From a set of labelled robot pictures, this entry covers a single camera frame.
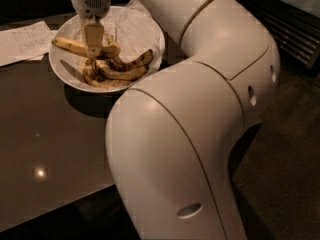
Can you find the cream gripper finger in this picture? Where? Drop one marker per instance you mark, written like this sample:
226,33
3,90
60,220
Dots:
92,36

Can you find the large yellow banana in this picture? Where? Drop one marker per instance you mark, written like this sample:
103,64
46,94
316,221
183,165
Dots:
80,49

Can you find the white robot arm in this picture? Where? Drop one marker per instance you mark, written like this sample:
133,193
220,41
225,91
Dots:
169,136

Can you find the white paper bowl liner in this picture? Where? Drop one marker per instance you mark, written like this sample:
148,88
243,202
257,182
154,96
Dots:
142,46

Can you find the white ceramic bowl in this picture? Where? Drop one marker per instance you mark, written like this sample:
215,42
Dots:
58,67

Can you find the yellow banana bottom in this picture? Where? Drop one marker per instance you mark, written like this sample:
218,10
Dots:
99,81

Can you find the yellow banana middle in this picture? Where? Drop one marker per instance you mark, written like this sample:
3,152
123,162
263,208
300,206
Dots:
101,68

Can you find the spotted banana right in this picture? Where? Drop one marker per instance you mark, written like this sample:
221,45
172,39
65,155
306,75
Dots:
118,64

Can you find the white printed paper sheet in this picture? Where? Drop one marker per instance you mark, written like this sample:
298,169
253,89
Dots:
25,43

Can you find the dark base cabinets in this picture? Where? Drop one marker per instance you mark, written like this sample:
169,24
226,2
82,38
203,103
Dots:
19,10

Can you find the dark slatted appliance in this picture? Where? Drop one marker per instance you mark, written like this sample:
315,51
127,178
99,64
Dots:
295,24

